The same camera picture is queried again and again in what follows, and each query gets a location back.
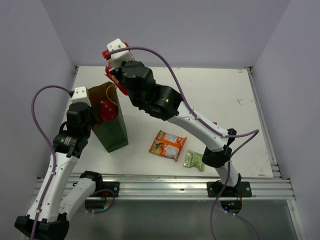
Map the large red candy bag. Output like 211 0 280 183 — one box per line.
99 99 118 124

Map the green paper bag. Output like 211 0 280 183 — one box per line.
88 82 129 153

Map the orange snack packet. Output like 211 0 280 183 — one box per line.
149 130 188 162

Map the green candy packet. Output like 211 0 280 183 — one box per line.
183 149 205 172

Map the red fruit gummy bag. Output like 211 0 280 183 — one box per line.
101 38 134 96

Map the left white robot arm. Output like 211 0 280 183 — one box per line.
14 102 104 240

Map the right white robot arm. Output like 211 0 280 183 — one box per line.
105 61 242 197

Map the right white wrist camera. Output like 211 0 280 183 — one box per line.
106 38 135 70

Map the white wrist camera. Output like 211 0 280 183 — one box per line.
71 86 91 106
106 38 135 70

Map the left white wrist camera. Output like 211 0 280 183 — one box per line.
71 86 91 106

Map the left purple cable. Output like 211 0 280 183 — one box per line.
27 85 116 240

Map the purple cable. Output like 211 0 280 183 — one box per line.
27 85 116 240
104 46 261 240

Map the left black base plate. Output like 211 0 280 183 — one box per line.
90 181 120 198

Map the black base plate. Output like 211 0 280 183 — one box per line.
90 181 120 198
206 180 253 198

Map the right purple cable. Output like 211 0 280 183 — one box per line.
104 46 261 240

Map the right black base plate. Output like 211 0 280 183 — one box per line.
206 180 253 198

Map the aluminium front rail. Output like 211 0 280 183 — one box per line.
34 172 296 201

